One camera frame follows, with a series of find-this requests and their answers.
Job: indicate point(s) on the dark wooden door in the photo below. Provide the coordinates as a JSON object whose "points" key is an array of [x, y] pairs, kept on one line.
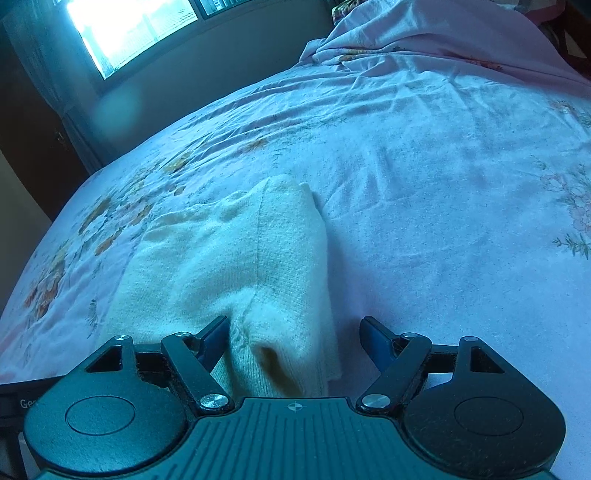
{"points": [[27, 147]]}

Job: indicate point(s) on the white knit sweater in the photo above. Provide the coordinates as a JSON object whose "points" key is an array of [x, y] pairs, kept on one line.
{"points": [[207, 277]]}

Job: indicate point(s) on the window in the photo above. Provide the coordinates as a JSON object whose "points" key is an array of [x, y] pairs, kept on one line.
{"points": [[138, 27]]}

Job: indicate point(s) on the colourful printed pillow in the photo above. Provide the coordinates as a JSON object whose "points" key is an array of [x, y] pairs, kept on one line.
{"points": [[346, 8]]}

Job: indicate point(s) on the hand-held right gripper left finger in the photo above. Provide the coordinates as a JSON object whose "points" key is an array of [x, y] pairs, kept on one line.
{"points": [[216, 338]]}

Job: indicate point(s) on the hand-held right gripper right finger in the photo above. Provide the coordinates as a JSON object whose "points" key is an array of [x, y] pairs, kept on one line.
{"points": [[371, 337]]}

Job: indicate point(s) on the grey window curtain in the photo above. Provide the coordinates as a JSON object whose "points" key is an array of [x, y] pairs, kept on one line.
{"points": [[51, 69]]}

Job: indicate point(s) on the dark wooden bed frame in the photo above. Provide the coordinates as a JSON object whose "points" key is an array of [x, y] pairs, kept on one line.
{"points": [[577, 46]]}

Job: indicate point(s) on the floral pink bed sheet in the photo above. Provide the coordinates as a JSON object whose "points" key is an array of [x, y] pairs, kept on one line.
{"points": [[438, 207]]}

